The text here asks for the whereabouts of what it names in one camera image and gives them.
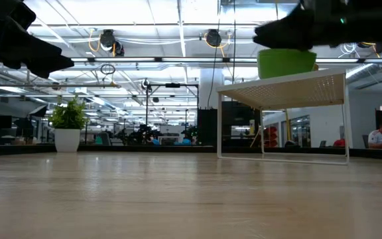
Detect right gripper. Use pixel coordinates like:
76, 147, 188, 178
253, 0, 354, 51

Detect green plastic bowl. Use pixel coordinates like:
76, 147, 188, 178
257, 48, 317, 80

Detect small potted green plant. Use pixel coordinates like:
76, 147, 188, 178
48, 96, 89, 153

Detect red stacked bins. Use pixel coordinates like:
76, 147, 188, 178
263, 125, 278, 147

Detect black cabinet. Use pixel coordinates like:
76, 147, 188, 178
196, 101, 261, 147

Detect black ceiling cable reel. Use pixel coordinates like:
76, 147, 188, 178
205, 29, 223, 48
98, 29, 125, 57

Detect yellow post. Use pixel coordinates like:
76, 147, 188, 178
284, 109, 293, 142

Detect black gantry frame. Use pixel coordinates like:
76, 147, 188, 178
145, 82, 200, 140

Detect black aluminium table frame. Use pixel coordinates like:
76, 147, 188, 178
0, 143, 382, 160

